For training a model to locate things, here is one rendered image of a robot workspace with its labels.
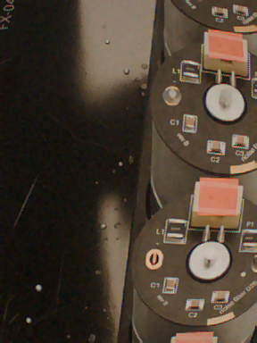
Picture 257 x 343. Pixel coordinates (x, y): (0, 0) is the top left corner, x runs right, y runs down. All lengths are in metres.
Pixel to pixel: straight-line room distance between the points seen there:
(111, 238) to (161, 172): 0.04
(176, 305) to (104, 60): 0.09
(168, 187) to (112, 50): 0.06
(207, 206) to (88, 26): 0.09
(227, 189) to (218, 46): 0.03
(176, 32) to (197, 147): 0.03
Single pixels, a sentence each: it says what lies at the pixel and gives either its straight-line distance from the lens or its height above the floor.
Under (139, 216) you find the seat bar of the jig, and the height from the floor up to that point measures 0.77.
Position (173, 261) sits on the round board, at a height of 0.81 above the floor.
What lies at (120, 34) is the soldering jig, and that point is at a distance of 0.40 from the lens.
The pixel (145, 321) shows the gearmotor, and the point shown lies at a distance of 0.34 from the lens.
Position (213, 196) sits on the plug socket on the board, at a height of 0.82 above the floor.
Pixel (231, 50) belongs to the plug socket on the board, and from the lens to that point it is 0.34.
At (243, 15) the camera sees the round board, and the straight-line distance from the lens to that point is 0.35.
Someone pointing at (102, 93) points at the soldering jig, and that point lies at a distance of 0.40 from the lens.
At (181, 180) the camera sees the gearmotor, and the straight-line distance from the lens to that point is 0.35.
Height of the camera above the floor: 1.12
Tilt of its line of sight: 67 degrees down
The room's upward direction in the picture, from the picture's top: straight up
